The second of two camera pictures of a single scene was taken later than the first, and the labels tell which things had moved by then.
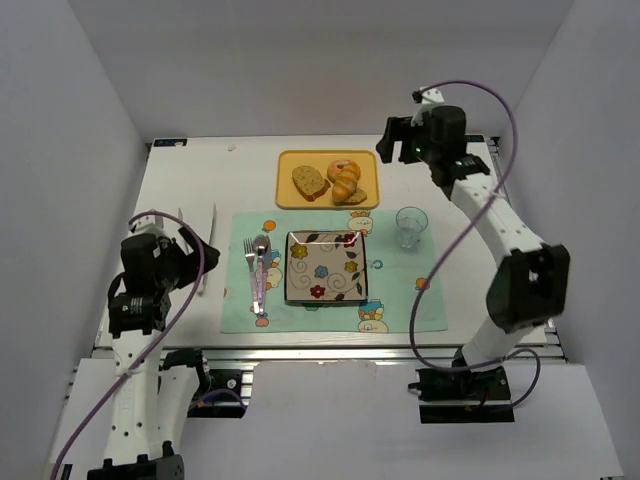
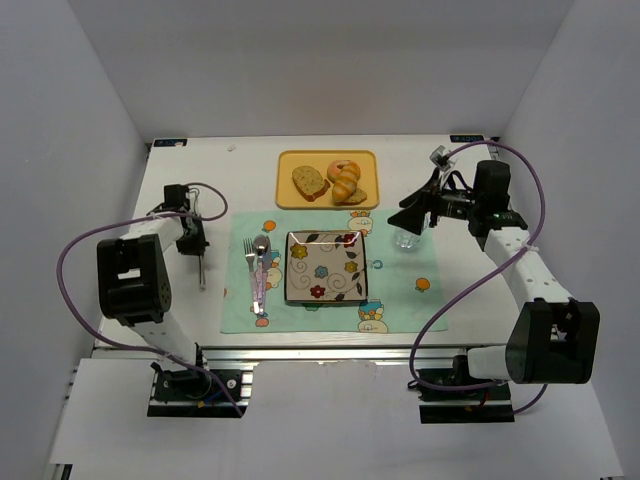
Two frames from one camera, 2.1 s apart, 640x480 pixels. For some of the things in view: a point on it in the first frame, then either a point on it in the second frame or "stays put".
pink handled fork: [250, 257] stays put
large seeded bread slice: [309, 182] stays put
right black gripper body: [395, 141] -> [432, 203]
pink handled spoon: [260, 245] stays put
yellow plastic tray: [288, 197] stays put
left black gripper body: [185, 260] -> [198, 250]
